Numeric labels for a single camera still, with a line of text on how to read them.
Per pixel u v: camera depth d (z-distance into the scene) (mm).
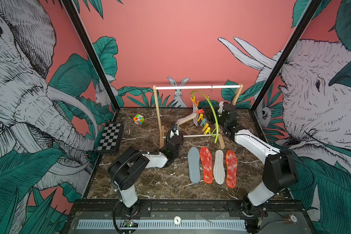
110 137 980
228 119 660
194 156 935
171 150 702
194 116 842
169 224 701
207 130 755
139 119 1069
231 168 881
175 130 749
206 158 927
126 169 472
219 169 887
